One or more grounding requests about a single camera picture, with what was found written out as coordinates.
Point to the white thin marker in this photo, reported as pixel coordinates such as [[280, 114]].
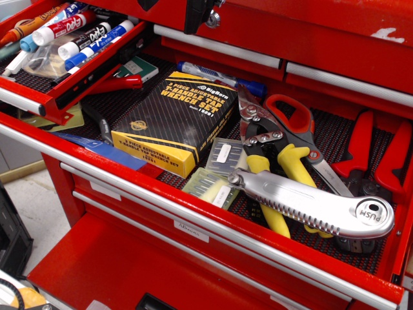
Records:
[[16, 64]]

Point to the red Expo marker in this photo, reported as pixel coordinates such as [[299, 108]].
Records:
[[47, 34]]

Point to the clear blade case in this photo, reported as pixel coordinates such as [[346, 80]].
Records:
[[225, 156], [211, 187]]

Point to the black wire stripper tool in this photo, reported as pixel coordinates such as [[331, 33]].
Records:
[[255, 212]]

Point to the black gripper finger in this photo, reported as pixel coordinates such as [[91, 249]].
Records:
[[146, 5], [197, 12]]

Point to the blue marker in main drawer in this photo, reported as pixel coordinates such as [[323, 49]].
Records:
[[256, 88]]

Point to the yellow sponge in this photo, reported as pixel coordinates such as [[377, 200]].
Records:
[[31, 297]]

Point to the blue plastic card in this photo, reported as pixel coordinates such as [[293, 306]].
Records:
[[105, 150]]

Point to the black crate on floor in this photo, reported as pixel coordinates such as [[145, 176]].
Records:
[[16, 243]]

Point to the black yellow tap wrench box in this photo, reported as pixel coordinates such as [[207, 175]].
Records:
[[175, 124]]

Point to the green white small box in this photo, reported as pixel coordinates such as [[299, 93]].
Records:
[[137, 67]]

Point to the blue Expo marker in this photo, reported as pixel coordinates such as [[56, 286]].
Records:
[[98, 45]]

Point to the red handled crimping pliers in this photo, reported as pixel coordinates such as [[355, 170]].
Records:
[[361, 151]]

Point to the red grey handled scissors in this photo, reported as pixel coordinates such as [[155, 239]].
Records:
[[298, 122]]

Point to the red handled tool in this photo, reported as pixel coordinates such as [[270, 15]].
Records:
[[117, 83]]

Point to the open small red drawer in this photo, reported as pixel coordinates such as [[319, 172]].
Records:
[[43, 97]]

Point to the silver cabinet lock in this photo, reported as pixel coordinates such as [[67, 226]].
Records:
[[214, 20]]

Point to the clear blade case lower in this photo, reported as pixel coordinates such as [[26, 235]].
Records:
[[211, 187]]

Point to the yellowish plastic plate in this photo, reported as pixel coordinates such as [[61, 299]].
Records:
[[69, 119]]

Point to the black Expo marker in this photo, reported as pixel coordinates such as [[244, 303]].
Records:
[[74, 46]]

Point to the clear blade case upper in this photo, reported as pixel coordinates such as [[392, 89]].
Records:
[[225, 156]]

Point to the yellow handled tin snips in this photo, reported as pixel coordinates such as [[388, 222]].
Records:
[[265, 142]]

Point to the clear plastic bag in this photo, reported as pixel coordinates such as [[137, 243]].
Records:
[[45, 62]]

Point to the red tool chest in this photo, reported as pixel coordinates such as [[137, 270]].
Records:
[[135, 234]]

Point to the orange Crayola marker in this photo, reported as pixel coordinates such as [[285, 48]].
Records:
[[27, 26]]

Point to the light blue capped marker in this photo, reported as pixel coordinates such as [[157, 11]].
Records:
[[68, 10]]

